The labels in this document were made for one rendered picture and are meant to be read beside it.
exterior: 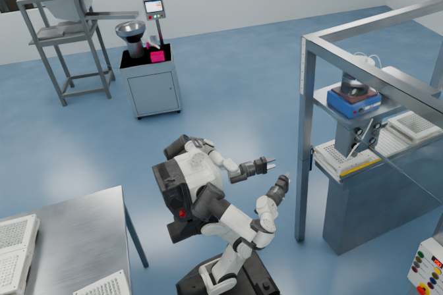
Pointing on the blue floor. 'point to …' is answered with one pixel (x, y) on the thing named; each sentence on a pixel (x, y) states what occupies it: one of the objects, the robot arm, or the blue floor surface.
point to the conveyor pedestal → (372, 209)
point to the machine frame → (305, 121)
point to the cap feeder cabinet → (151, 82)
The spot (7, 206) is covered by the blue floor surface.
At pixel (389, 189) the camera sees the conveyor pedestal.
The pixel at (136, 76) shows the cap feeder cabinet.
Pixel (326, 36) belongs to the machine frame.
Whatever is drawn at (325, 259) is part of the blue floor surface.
